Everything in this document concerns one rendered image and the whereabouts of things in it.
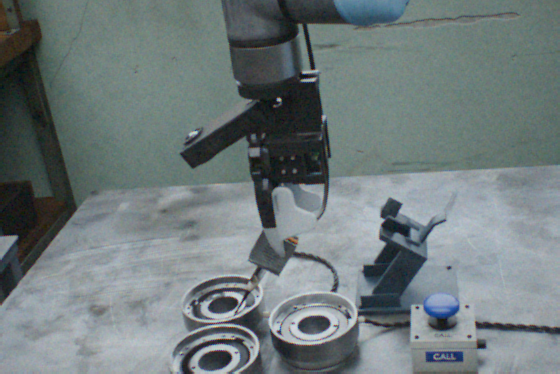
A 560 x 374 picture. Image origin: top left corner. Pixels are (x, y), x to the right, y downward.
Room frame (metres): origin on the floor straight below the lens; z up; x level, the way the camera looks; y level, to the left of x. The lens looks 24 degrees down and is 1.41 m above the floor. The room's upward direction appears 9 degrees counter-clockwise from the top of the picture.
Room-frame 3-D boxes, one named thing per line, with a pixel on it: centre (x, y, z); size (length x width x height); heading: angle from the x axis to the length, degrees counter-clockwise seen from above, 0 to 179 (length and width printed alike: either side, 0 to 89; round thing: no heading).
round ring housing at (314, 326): (0.83, -0.01, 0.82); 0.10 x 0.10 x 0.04
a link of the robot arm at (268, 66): (0.86, 0.00, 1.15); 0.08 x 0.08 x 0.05
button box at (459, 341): (0.77, -0.16, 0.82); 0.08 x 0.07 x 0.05; 77
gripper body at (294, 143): (0.85, -0.01, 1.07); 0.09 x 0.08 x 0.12; 79
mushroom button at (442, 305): (0.77, -0.15, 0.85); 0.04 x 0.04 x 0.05
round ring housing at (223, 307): (0.90, 0.10, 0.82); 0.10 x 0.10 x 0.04
